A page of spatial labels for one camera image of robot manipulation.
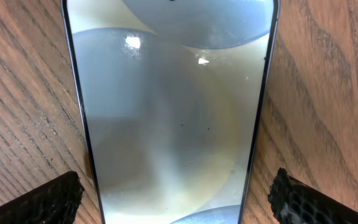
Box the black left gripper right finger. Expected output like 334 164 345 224
267 168 358 224

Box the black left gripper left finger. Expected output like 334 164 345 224
0 171 85 224

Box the Samsung Galaxy smartphone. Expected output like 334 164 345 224
62 0 280 224

